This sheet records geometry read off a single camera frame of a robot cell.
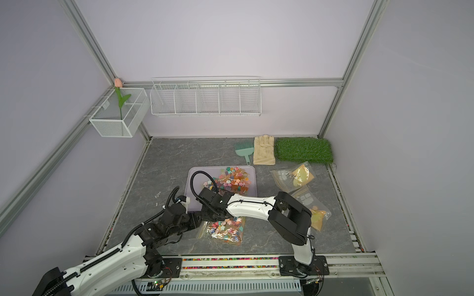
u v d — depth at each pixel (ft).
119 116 2.86
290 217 1.60
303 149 3.59
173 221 2.07
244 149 3.79
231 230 2.65
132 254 1.73
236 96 3.47
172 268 2.42
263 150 3.76
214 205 2.14
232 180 3.17
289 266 2.42
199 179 2.36
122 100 2.98
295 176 3.17
